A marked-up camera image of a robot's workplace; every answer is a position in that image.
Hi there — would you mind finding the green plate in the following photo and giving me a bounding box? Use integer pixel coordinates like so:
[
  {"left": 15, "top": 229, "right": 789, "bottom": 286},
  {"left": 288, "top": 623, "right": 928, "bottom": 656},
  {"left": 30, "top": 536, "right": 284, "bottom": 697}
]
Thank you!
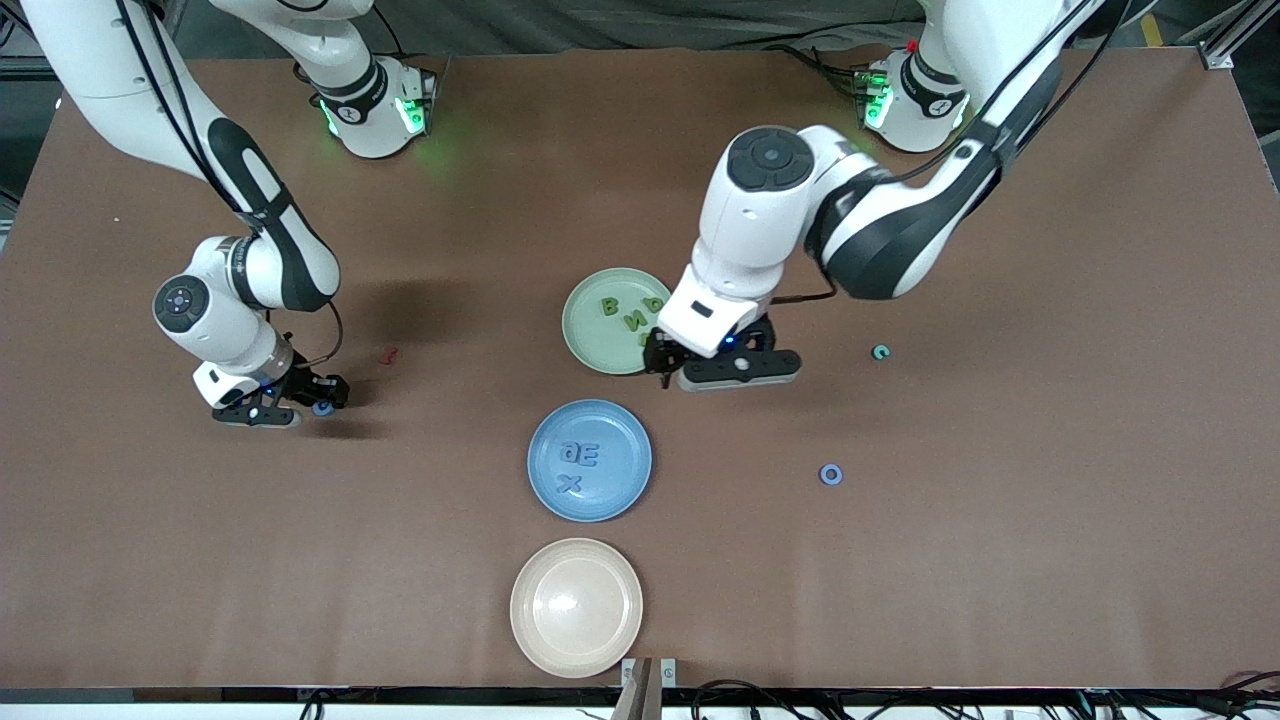
[{"left": 561, "top": 267, "right": 680, "bottom": 377}]

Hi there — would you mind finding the blue plate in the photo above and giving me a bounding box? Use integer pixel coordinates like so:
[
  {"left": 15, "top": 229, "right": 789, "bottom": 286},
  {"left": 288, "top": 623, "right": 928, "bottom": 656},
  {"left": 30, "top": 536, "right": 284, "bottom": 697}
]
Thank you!
[{"left": 527, "top": 399, "right": 654, "bottom": 524}]

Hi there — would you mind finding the beige plate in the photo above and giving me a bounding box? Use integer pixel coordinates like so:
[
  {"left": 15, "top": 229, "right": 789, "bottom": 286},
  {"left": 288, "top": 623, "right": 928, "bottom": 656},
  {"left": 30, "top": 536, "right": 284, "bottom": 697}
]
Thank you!
[{"left": 509, "top": 538, "right": 644, "bottom": 680}]

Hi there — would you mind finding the grey fabric sheet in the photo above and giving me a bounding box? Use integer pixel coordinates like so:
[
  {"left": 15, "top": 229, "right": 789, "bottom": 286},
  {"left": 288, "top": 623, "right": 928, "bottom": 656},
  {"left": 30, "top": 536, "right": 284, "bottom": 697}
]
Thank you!
[{"left": 375, "top": 0, "right": 926, "bottom": 53}]

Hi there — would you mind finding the black arm base cable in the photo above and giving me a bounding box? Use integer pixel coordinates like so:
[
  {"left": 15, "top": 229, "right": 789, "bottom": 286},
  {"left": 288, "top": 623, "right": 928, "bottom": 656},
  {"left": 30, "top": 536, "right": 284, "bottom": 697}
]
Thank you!
[{"left": 770, "top": 42, "right": 873, "bottom": 101}]

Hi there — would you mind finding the aluminium camera post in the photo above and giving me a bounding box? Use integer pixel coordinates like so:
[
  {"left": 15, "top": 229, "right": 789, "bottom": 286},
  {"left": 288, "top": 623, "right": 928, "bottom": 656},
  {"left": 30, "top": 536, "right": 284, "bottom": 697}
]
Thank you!
[{"left": 610, "top": 657, "right": 679, "bottom": 720}]

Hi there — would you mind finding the aluminium frame profile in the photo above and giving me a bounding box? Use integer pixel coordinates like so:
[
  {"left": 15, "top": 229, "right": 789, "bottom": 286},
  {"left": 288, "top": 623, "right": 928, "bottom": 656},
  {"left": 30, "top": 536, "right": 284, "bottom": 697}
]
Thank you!
[{"left": 1195, "top": 0, "right": 1280, "bottom": 71}]

